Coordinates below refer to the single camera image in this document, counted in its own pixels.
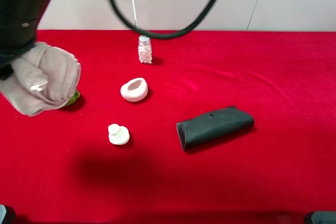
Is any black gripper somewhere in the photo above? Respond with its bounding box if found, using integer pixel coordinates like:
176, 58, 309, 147
1, 0, 50, 80

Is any pink towel with band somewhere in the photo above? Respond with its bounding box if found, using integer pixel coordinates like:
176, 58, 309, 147
1, 42, 81, 116

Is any green lime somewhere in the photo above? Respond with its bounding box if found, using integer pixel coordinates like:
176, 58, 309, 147
64, 90, 80, 106

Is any glass bottle of white pills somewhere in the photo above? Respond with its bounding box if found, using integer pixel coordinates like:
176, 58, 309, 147
138, 35, 153, 64

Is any pink egg-shaped foam bowl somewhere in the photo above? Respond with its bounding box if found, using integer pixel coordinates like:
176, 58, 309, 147
120, 78, 148, 102

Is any white mushroom-shaped toy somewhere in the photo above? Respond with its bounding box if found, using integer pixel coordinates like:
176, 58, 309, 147
108, 124, 130, 145

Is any red table cloth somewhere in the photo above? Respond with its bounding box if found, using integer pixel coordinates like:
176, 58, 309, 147
1, 30, 335, 223

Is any black base corner left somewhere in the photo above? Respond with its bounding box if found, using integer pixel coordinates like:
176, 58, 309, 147
0, 205, 16, 224

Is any black base corner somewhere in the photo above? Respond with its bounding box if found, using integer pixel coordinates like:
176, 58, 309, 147
304, 211, 336, 224
0, 205, 16, 224

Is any black glasses case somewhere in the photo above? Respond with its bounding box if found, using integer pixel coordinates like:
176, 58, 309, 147
176, 106, 255, 151

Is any black base corner right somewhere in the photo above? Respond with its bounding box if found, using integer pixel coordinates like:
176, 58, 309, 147
304, 211, 336, 224

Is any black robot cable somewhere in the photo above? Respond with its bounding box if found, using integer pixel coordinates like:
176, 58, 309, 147
105, 0, 232, 40

